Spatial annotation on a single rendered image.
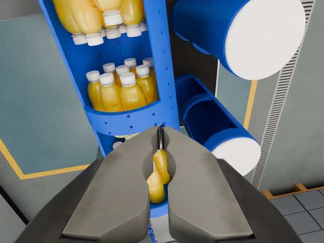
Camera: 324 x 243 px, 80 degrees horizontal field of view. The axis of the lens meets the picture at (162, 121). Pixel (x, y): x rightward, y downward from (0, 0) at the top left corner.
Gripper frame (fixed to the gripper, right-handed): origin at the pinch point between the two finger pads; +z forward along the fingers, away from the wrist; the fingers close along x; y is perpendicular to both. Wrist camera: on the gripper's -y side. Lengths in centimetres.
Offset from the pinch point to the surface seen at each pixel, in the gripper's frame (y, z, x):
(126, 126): 17.8, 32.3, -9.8
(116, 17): -7.1, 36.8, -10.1
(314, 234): 231, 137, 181
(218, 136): 42, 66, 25
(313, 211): 228, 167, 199
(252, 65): 8, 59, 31
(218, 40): 0, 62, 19
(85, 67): 6, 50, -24
